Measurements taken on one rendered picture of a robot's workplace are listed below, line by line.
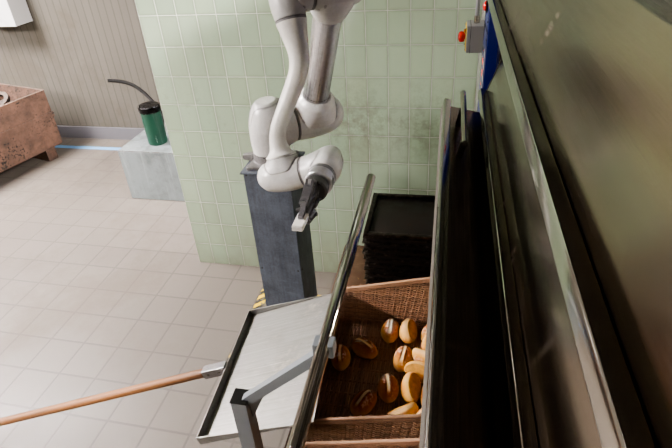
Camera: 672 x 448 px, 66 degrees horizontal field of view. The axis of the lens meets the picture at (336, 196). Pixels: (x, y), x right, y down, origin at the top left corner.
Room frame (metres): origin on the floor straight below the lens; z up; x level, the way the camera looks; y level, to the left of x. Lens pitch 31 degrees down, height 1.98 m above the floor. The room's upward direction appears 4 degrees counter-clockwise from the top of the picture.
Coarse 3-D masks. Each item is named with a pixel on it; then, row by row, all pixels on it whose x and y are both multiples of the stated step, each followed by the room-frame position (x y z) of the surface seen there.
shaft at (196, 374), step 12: (192, 372) 1.20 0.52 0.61; (144, 384) 1.22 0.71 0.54; (156, 384) 1.21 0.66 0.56; (168, 384) 1.20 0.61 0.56; (96, 396) 1.25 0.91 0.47; (108, 396) 1.23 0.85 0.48; (120, 396) 1.22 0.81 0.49; (48, 408) 1.27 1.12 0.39; (60, 408) 1.26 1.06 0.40; (72, 408) 1.25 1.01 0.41; (0, 420) 1.30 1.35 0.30; (12, 420) 1.29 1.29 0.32; (24, 420) 1.28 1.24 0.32
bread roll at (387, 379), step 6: (384, 378) 1.09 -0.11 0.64; (390, 378) 1.09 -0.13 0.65; (378, 384) 1.09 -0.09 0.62; (384, 384) 1.07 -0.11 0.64; (390, 384) 1.07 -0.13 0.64; (396, 384) 1.08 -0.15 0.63; (378, 390) 1.07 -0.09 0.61; (384, 390) 1.05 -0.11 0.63; (390, 390) 1.05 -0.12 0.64; (396, 390) 1.06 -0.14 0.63; (384, 396) 1.04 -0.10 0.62; (390, 396) 1.04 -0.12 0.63; (396, 396) 1.05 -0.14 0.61; (390, 402) 1.03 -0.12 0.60
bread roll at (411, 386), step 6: (408, 372) 1.11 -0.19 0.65; (414, 372) 1.11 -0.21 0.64; (408, 378) 1.08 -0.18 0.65; (414, 378) 1.08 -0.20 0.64; (402, 384) 1.07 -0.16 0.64; (408, 384) 1.06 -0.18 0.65; (414, 384) 1.06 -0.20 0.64; (420, 384) 1.07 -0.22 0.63; (402, 390) 1.05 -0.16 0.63; (408, 390) 1.04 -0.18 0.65; (414, 390) 1.04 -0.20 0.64; (420, 390) 1.05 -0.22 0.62; (402, 396) 1.04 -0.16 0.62; (408, 396) 1.03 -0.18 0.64; (414, 396) 1.03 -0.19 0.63; (408, 402) 1.02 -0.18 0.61
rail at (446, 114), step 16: (448, 112) 1.29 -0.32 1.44; (448, 128) 1.19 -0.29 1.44; (448, 144) 1.10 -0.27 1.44; (448, 160) 1.02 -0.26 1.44; (448, 176) 0.95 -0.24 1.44; (448, 192) 0.88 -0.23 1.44; (448, 208) 0.82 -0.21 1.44; (448, 224) 0.78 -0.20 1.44; (432, 304) 0.57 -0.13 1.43; (432, 320) 0.54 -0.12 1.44; (432, 336) 0.50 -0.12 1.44; (432, 352) 0.48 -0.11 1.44; (432, 368) 0.45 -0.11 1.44; (432, 384) 0.42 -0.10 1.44; (432, 400) 0.40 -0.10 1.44; (432, 416) 0.38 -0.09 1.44; (432, 432) 0.36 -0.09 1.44
